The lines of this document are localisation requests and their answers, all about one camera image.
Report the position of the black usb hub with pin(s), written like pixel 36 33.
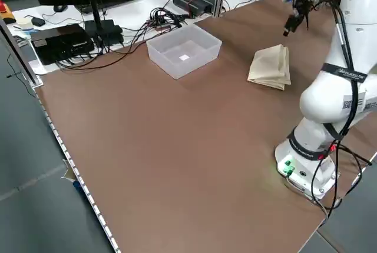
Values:
pixel 160 25

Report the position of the white square sticker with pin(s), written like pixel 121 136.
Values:
pixel 184 57

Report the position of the clear plastic box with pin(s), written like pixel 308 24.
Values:
pixel 182 69

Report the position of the black electronics box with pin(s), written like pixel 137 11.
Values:
pixel 59 41

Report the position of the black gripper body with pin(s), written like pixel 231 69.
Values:
pixel 301 4

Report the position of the aluminium frame rail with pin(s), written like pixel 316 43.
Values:
pixel 20 59

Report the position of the red emergency button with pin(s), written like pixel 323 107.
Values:
pixel 3 6

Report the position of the black computer mouse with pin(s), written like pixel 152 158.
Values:
pixel 60 8

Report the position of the cream tablecloth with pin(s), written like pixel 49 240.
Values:
pixel 268 67

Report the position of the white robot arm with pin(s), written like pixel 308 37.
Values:
pixel 324 103

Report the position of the black docking hub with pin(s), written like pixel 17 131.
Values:
pixel 112 33

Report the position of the white tape roll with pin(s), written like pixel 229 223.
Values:
pixel 23 23

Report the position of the small black device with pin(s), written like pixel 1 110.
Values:
pixel 38 22

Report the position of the black monitor stand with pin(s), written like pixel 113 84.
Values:
pixel 95 14

